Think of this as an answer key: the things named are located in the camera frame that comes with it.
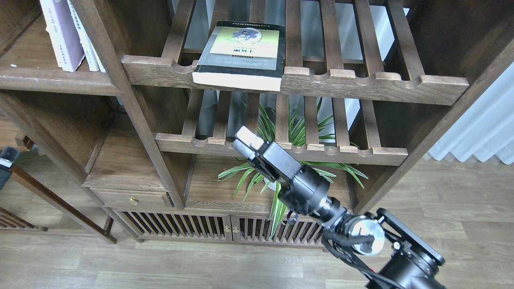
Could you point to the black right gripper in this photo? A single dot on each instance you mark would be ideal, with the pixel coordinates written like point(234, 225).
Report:
point(303, 190)

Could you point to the black and yellow book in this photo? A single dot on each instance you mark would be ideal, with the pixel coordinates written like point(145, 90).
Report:
point(243, 55)

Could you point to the pale purple book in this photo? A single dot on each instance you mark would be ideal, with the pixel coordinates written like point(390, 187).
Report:
point(69, 46)

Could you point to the colourful 300 paperback book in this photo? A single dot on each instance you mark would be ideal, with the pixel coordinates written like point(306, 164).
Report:
point(45, 5)

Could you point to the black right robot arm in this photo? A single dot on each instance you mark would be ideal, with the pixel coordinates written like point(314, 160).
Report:
point(381, 247)

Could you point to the white plant pot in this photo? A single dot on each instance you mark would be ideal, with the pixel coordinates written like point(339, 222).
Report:
point(272, 185)

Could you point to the brass drawer knob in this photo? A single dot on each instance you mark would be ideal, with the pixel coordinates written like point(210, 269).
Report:
point(133, 201)

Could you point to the dark wooden bookshelf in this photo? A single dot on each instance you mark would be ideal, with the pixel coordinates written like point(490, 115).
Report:
point(370, 82)

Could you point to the white book right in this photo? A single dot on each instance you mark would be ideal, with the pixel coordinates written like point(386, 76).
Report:
point(99, 60)

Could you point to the white book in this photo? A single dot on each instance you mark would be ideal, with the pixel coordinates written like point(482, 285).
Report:
point(88, 49)
point(99, 60)

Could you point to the white book left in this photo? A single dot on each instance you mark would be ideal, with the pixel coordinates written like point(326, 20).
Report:
point(88, 49)

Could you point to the white curtain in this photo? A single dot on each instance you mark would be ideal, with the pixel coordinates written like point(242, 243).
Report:
point(486, 129)

